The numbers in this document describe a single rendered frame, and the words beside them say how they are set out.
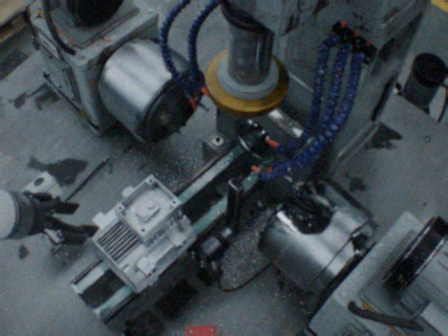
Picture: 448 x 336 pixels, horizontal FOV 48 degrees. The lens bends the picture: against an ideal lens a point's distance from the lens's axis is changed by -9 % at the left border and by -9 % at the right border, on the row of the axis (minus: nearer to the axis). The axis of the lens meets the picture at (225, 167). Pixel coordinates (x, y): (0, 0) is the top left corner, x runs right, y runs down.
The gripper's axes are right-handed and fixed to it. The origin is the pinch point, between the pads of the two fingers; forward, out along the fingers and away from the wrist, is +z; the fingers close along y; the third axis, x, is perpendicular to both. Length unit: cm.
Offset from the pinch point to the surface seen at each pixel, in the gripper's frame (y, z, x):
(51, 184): 18.3, 11.3, 4.3
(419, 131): -34, 87, -72
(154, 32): 37, 36, -41
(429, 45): 5, 220, -139
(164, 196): -5.7, 16.8, -13.1
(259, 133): -7, 37, -37
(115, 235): -4.4, 11.2, 0.4
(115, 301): -10.9, 21.7, 17.6
